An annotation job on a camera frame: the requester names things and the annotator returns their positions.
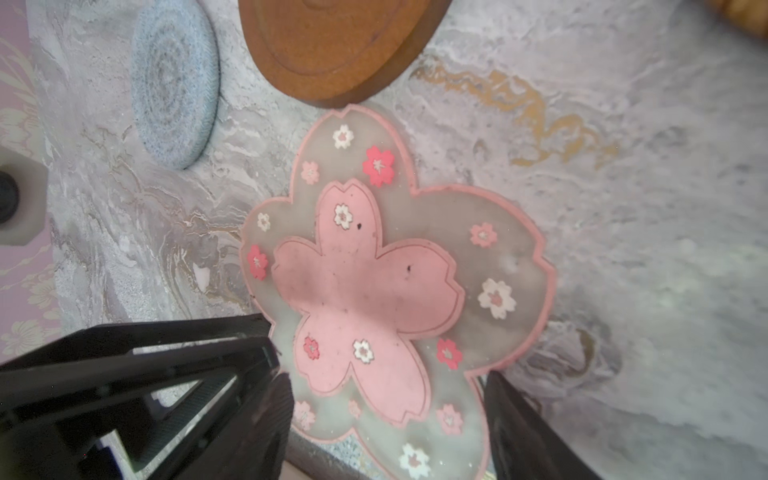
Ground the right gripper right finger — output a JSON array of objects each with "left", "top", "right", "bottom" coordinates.
[{"left": 483, "top": 371, "right": 600, "bottom": 480}]

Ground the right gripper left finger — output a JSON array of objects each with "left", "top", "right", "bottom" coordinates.
[{"left": 1, "top": 314, "right": 294, "bottom": 479}]

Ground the pink flower coaster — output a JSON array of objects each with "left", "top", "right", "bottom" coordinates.
[{"left": 240, "top": 105, "right": 557, "bottom": 479}]

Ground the blue woven round coaster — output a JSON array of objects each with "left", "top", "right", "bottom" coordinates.
[{"left": 130, "top": 1, "right": 220, "bottom": 170}]

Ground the brown wooden round coaster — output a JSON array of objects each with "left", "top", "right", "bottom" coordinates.
[{"left": 238, "top": 0, "right": 450, "bottom": 108}]

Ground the rattan woven round coaster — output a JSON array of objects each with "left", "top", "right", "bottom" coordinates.
[{"left": 707, "top": 0, "right": 768, "bottom": 40}]

